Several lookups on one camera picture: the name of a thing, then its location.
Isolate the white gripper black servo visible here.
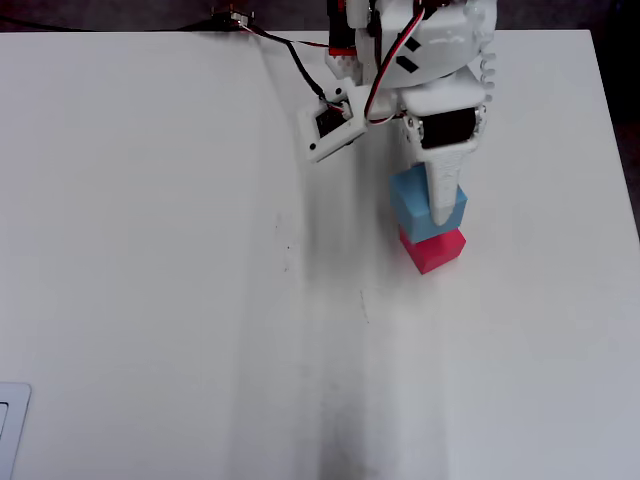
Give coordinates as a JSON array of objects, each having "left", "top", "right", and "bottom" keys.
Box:
[{"left": 399, "top": 69, "right": 490, "bottom": 228}]

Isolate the blue foam cube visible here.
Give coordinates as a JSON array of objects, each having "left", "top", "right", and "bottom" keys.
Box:
[{"left": 389, "top": 164, "right": 469, "bottom": 242}]

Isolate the red foam cube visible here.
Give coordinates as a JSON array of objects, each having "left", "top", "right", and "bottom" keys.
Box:
[{"left": 399, "top": 227, "right": 467, "bottom": 276}]

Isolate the white tray corner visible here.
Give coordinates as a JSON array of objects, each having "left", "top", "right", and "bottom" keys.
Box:
[{"left": 0, "top": 382, "right": 32, "bottom": 480}]

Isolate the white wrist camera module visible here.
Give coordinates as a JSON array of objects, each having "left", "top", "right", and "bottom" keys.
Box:
[{"left": 296, "top": 82, "right": 369, "bottom": 164}]

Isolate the white spiral cable wrap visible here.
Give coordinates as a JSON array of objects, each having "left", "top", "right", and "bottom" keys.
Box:
[{"left": 477, "top": 47, "right": 500, "bottom": 104}]

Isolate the red white black servo cable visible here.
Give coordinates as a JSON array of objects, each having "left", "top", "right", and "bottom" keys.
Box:
[{"left": 363, "top": 7, "right": 429, "bottom": 125}]

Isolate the black camera cable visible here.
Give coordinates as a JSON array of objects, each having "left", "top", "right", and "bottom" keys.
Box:
[{"left": 0, "top": 9, "right": 351, "bottom": 114}]

